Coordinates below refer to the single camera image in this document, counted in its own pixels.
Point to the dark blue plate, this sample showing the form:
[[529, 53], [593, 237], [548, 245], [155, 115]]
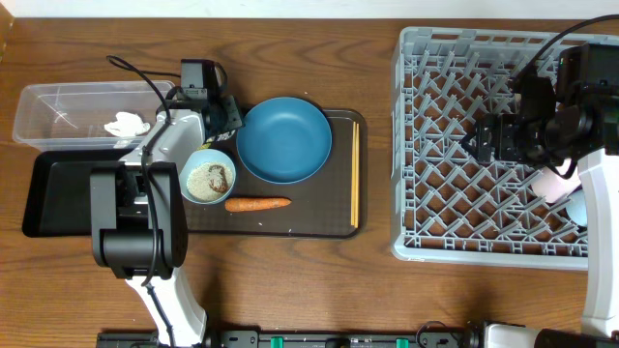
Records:
[[284, 140]]

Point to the orange carrot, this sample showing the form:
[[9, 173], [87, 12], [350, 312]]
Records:
[[252, 204]]

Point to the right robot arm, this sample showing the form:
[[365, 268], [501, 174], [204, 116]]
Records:
[[574, 119]]

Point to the wooden chopstick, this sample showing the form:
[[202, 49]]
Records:
[[357, 174], [353, 174]]

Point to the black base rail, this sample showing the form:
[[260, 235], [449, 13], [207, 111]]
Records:
[[253, 339]]

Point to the light blue rice bowl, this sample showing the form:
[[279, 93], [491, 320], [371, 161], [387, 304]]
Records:
[[193, 178]]

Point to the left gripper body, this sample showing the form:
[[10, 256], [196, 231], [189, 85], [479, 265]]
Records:
[[229, 119]]

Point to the dark brown serving tray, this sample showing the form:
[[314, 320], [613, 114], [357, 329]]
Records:
[[321, 205]]

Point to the right wooden chopstick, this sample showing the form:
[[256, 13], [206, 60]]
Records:
[[357, 174]]

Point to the white tissue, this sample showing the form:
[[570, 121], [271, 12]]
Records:
[[127, 124]]

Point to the left wooden chopstick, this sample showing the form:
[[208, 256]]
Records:
[[353, 174]]

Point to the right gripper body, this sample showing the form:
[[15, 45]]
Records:
[[526, 143]]

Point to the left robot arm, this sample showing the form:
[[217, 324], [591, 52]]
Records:
[[138, 222]]

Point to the black plastic tray bin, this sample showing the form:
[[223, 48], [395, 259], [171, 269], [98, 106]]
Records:
[[58, 203]]

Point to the clear plastic bin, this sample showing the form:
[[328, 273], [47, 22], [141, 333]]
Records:
[[78, 116]]

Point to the light blue cup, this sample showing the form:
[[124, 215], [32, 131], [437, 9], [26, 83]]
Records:
[[576, 208]]

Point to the grey dishwasher rack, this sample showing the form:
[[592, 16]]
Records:
[[446, 206]]

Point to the brown food piece in bowl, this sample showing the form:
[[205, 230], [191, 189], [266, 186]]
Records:
[[216, 178]]

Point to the pink cup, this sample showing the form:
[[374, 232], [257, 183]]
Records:
[[552, 188]]

